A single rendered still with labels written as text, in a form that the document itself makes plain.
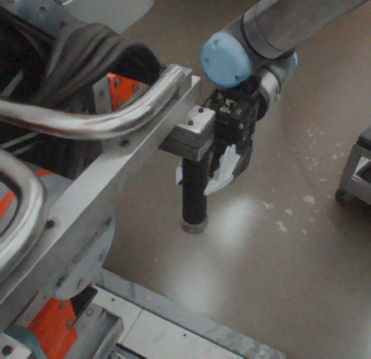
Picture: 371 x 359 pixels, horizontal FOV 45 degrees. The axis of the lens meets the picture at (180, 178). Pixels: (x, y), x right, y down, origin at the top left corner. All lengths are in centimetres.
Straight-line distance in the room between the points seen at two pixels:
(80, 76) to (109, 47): 4
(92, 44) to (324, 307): 120
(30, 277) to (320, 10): 42
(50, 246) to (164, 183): 142
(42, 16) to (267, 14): 28
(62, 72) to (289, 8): 28
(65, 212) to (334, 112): 194
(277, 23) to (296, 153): 142
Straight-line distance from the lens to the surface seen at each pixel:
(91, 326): 120
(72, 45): 52
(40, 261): 39
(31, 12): 58
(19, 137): 78
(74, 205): 42
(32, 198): 38
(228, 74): 64
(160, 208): 170
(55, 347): 93
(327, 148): 204
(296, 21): 59
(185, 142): 55
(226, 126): 66
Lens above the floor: 128
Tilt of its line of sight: 45 degrees down
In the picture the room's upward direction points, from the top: straight up
